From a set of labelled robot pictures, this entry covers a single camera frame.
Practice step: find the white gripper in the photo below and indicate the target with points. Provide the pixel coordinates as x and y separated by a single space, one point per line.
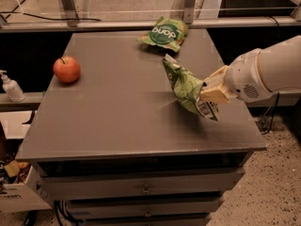
243 75

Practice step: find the green rice chip bag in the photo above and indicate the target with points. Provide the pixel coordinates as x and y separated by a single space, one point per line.
186 89

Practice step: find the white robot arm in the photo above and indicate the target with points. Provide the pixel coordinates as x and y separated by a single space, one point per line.
280 65

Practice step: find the green jalapeno chip bag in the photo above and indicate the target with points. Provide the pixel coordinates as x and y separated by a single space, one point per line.
167 33

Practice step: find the grey drawer cabinet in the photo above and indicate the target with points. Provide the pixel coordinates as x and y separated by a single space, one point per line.
118 148

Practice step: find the red apple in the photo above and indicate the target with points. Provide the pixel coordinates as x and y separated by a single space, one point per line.
67 69

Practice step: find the white pump bottle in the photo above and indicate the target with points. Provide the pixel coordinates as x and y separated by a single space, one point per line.
12 88

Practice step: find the white cardboard box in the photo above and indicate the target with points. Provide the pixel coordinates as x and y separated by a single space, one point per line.
24 196

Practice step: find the metal shelf rail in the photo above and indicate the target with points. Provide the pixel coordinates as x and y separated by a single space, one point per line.
263 21

